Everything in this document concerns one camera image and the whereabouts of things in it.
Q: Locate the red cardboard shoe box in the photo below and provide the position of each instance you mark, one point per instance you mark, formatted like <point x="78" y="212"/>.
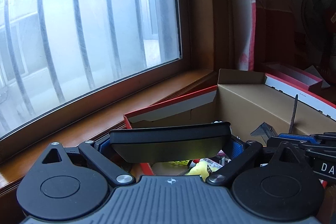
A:
<point x="246" y="100"/>

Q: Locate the black standing fan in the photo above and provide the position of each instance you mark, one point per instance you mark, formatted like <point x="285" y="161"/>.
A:
<point x="318" y="20"/>

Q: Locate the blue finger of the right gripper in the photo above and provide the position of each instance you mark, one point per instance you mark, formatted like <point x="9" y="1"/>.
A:
<point x="296" y="137"/>

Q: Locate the window frame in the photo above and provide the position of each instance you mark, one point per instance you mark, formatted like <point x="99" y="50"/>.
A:
<point x="56" y="51"/>

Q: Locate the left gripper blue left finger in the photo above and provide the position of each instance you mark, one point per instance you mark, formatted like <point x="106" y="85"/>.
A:
<point x="102" y="145"/>

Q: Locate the pink red flat box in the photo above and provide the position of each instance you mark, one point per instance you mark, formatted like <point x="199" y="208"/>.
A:
<point x="298" y="77"/>

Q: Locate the black rectangular case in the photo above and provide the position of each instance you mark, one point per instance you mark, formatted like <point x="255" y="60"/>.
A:
<point x="163" y="144"/>

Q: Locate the red patterned curtain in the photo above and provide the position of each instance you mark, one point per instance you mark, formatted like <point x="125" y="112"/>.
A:
<point x="245" y="30"/>

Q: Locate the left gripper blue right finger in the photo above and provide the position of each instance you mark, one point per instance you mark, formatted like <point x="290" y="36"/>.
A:
<point x="236" y="147"/>

